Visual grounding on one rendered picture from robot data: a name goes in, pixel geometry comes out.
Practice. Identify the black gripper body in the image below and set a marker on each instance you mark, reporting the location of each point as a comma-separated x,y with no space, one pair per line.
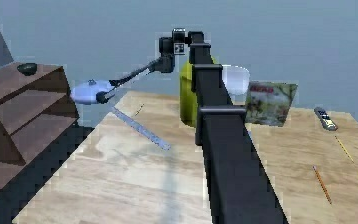
167,50

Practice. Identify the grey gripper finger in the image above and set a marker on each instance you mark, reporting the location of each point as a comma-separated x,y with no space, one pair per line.
111,93
133,72

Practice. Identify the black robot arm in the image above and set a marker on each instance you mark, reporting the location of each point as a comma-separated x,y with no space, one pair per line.
233,160

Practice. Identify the green vase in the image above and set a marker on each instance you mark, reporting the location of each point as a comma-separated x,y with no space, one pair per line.
187,96

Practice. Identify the light wooden dining table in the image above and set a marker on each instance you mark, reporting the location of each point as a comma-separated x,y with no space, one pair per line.
120,176

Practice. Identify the small dark pencil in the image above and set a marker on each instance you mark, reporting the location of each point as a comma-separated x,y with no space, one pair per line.
139,109

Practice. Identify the blue-grey flat strip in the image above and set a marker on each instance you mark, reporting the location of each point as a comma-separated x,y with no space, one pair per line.
140,128

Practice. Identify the white bowl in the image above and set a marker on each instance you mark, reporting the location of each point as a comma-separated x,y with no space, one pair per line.
236,80

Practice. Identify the black bowl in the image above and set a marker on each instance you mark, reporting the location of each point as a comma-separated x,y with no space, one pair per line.
27,68

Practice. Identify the brown wooden shelf unit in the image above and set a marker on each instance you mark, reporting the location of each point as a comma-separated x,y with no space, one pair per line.
23,113

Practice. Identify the green and red magazine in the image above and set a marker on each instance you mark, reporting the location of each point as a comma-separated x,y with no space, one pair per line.
270,103

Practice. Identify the grey remote control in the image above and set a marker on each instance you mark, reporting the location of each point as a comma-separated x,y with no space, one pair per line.
325,118

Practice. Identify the yellow pencil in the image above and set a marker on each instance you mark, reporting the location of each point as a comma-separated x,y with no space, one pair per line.
344,149

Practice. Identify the orange pencil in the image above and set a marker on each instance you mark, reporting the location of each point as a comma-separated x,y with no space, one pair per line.
322,184

